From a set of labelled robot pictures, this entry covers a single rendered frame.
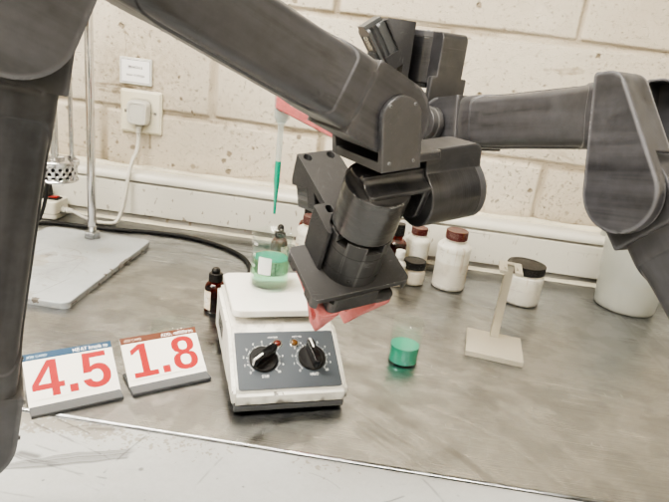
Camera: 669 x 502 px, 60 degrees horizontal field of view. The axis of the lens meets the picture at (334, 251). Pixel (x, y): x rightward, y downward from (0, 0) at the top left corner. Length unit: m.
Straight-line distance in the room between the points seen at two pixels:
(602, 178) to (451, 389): 0.36
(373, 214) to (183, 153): 0.82
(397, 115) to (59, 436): 0.44
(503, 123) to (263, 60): 0.29
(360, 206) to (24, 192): 0.24
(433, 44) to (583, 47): 0.54
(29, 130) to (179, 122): 0.88
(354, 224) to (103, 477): 0.32
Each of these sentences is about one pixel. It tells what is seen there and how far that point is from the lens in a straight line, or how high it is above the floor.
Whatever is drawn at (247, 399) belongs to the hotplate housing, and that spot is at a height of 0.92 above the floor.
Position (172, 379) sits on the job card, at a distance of 0.70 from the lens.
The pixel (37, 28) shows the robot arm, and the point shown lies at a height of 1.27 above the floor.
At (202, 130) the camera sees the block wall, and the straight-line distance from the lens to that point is 1.22.
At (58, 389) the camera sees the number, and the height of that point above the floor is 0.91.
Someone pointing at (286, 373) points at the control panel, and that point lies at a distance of 0.66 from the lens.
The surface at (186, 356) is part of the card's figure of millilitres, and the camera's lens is 0.72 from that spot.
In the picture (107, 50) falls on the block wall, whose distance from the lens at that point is 1.28.
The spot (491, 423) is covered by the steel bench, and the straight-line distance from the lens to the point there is 0.71.
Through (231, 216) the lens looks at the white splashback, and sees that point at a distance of 1.19.
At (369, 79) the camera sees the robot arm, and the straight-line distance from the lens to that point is 0.42.
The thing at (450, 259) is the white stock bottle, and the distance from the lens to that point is 1.04.
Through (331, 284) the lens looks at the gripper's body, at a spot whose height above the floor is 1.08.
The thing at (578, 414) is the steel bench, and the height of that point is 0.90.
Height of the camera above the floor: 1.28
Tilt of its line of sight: 19 degrees down
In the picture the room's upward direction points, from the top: 7 degrees clockwise
